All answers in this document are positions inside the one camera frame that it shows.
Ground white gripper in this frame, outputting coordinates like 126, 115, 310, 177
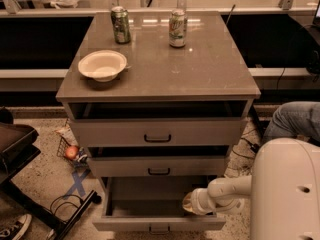
182, 188, 216, 215

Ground grey drawer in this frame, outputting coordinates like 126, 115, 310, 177
87, 156, 226, 177
70, 119, 247, 147
93, 176, 225, 234

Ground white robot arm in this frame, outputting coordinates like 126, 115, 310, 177
182, 138, 320, 240

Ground grey drawer cabinet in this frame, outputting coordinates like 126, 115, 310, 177
55, 10, 262, 185

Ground red apple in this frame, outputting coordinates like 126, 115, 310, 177
65, 146, 79, 160

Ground white paper bowl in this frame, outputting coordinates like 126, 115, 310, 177
78, 50, 127, 82

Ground black canvas sneaker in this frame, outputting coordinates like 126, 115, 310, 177
0, 214, 32, 240

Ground black cart stand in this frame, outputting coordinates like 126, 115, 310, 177
0, 106, 101, 240

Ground white green soda can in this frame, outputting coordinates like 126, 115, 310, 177
169, 8, 187, 48

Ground dark green soda can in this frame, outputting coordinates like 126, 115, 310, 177
111, 6, 131, 44

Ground black wire basket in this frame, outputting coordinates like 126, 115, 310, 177
56, 138, 88, 168

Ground black floor cable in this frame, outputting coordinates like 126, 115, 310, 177
49, 193, 85, 215

